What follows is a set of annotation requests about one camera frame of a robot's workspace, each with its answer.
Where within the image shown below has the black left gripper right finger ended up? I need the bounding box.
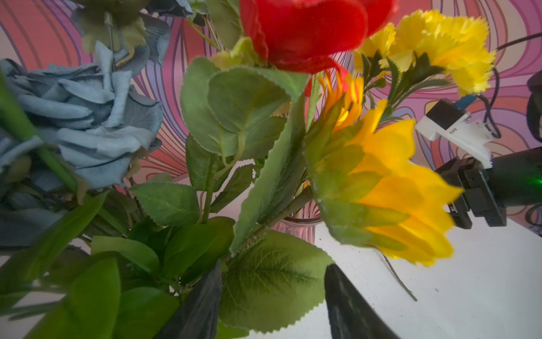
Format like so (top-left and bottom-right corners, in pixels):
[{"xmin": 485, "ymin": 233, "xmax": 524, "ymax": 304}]
[{"xmin": 324, "ymin": 264, "xmax": 398, "ymax": 339}]

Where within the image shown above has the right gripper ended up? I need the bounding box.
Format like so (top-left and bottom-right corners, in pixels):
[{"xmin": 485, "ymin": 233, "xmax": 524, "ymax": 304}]
[{"xmin": 436, "ymin": 158, "xmax": 507, "ymax": 230}]

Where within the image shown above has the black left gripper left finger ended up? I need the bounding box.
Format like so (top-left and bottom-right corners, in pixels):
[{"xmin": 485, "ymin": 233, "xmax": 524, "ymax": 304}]
[{"xmin": 154, "ymin": 260, "xmax": 222, "ymax": 339}]

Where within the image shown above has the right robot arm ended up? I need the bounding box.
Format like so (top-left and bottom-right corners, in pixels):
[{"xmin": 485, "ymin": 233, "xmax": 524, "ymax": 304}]
[{"xmin": 416, "ymin": 95, "xmax": 541, "ymax": 230}]

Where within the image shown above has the pink ribbed glass vase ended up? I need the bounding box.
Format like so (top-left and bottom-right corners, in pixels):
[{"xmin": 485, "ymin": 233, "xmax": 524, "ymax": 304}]
[{"xmin": 272, "ymin": 201, "xmax": 322, "ymax": 244}]

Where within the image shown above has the red rose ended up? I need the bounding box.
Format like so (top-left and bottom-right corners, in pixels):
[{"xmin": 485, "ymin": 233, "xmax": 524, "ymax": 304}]
[{"xmin": 239, "ymin": 0, "xmax": 399, "ymax": 74}]

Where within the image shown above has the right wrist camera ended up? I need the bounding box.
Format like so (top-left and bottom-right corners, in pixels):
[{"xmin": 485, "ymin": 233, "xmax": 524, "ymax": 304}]
[{"xmin": 415, "ymin": 95, "xmax": 495, "ymax": 169}]

